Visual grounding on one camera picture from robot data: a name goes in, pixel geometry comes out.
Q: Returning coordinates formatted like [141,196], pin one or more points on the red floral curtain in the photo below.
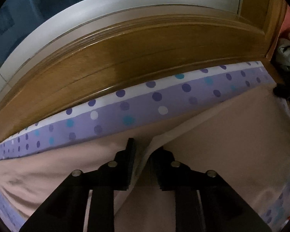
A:
[285,28]

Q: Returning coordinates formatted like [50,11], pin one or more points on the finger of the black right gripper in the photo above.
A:
[282,91]

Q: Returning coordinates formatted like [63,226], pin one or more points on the purple polka dot bedsheet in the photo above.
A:
[136,106]

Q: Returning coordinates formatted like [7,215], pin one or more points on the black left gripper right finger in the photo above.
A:
[170,174]

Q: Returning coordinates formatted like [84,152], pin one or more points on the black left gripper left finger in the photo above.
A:
[116,174]

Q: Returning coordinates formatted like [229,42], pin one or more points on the beige brown garment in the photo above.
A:
[245,139]

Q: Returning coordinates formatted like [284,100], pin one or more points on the wooden window frame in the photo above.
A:
[96,47]

